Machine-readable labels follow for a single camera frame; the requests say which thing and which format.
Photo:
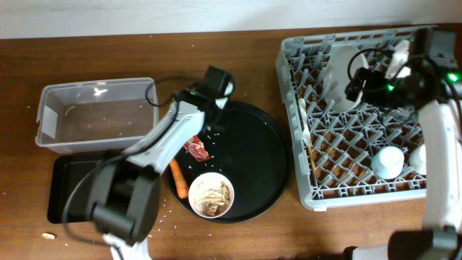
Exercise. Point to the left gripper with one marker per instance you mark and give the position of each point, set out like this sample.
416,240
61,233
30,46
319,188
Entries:
225,118

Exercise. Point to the grey dishwasher rack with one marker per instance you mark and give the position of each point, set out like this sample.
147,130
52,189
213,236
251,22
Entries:
344,144

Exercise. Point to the blue cup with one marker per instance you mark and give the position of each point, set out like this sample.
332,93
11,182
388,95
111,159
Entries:
388,162

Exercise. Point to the white plastic fork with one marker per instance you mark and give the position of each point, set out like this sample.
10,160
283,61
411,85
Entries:
304,120

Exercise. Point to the black rectangular tray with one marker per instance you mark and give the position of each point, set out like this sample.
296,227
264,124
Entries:
68,171

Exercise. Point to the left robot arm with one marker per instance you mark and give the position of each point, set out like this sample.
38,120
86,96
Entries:
125,189

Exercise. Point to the red snack wrapper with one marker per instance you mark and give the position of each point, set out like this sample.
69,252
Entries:
196,148

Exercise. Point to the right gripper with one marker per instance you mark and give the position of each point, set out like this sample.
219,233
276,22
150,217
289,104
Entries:
363,76

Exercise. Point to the grey plate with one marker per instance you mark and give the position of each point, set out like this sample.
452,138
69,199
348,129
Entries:
336,80

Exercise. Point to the white cup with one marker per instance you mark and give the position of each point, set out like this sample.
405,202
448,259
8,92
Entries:
417,160

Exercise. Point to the orange carrot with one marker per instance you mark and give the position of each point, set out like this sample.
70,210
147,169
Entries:
180,182

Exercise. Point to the peanut shell on table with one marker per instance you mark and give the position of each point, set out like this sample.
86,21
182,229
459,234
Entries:
48,236

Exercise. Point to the white bowl with food scraps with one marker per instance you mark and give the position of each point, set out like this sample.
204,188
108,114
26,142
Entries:
211,195

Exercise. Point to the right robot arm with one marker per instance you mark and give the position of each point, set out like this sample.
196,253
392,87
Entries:
430,81

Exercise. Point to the clear plastic bin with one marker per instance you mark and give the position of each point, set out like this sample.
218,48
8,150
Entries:
96,115

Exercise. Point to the round black tray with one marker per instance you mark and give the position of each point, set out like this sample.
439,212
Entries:
252,152

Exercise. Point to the wooden chopstick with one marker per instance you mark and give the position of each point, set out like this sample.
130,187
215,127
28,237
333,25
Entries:
312,163

